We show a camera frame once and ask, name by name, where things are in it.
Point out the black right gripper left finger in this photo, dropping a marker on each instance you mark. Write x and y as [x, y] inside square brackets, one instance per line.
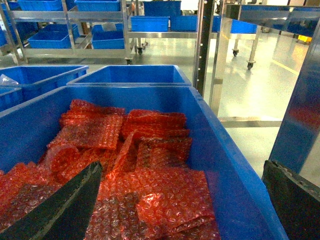
[63, 216]

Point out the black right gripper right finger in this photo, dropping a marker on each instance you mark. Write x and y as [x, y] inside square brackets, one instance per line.
[295, 200]

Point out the blue bin with red wrap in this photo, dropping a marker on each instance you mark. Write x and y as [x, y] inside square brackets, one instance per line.
[241, 202]

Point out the blue bin at left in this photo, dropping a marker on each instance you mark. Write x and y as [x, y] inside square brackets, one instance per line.
[35, 80]

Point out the empty blue bin behind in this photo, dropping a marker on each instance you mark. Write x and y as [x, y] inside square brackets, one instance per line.
[134, 75]

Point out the stainless steel work table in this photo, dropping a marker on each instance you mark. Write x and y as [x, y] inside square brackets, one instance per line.
[297, 144]

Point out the red bubble wrap pile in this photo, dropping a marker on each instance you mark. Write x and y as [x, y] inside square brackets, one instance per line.
[146, 191]

